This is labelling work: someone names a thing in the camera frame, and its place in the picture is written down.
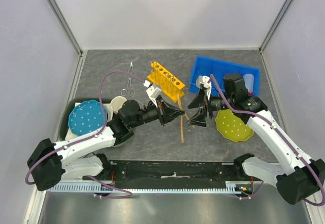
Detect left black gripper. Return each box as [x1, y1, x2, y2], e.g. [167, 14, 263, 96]
[130, 95, 185, 128]

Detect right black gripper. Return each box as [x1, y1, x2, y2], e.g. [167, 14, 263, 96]
[186, 87, 235, 127]

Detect metal crucible tongs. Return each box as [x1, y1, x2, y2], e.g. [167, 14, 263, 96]
[121, 62, 135, 97]

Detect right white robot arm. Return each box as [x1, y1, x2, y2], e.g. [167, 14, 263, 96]
[187, 73, 324, 207]

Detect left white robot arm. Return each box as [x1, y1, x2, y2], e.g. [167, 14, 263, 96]
[25, 96, 184, 191]

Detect yellow test tube rack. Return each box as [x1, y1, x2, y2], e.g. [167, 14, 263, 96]
[147, 61, 185, 103]

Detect green dotted plate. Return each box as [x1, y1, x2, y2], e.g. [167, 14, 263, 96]
[215, 109, 254, 142]

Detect blue plastic bin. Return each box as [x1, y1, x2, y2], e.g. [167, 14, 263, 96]
[189, 56, 260, 96]

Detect white cup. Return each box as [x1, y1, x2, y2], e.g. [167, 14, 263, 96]
[110, 96, 127, 114]

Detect plastic wash bottle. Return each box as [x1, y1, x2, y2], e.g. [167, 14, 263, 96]
[243, 74, 254, 94]

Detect blue dotted plate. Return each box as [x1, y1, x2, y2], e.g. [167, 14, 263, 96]
[68, 100, 109, 137]

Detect dark green tray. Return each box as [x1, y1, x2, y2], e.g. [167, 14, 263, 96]
[59, 98, 135, 149]

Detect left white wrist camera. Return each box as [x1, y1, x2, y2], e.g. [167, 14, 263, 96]
[143, 80, 162, 107]

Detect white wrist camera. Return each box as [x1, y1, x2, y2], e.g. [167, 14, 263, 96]
[196, 75, 212, 100]
[143, 80, 162, 107]

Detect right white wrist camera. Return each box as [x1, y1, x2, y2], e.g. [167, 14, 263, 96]
[196, 75, 212, 100]

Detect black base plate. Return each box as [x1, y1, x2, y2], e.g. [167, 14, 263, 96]
[95, 160, 251, 189]

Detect slotted cable duct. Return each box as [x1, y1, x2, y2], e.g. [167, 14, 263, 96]
[48, 182, 241, 194]

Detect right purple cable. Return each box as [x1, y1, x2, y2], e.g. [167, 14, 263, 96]
[209, 73, 325, 206]

